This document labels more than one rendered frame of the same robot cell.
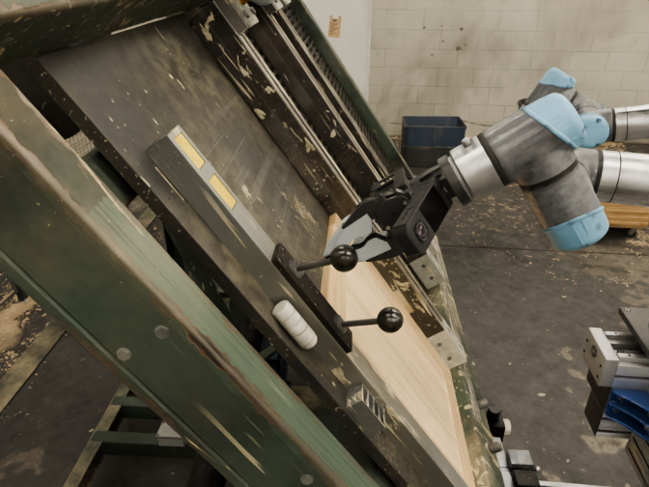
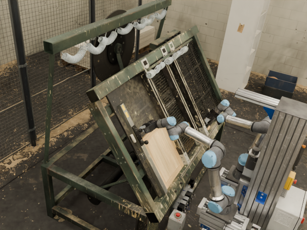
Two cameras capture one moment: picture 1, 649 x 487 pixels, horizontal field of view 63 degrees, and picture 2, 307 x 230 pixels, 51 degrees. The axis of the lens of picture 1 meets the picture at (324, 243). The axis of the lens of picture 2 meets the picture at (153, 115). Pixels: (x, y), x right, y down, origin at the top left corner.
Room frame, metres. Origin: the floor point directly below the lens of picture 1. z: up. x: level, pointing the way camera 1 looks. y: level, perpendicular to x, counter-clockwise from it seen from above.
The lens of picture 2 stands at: (-1.42, -0.92, 3.13)
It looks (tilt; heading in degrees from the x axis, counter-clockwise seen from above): 33 degrees down; 21
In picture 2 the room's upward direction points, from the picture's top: 6 degrees clockwise
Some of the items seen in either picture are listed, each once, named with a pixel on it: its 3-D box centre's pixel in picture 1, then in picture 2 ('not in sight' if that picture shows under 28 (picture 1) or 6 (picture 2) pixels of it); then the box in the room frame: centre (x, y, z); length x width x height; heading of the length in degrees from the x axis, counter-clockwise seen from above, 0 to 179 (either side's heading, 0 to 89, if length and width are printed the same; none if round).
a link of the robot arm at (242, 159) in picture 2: not in sight; (244, 162); (1.09, -0.92, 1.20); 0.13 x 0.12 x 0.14; 161
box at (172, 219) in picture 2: not in sight; (176, 222); (0.43, -0.53, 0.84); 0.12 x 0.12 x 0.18; 87
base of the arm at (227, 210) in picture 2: not in sight; (224, 204); (0.60, -0.86, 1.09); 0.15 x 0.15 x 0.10
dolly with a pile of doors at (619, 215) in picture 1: (601, 199); not in sight; (3.87, -2.20, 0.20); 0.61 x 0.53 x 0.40; 174
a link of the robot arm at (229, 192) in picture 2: not in sight; (226, 195); (0.59, -0.86, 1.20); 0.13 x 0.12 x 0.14; 162
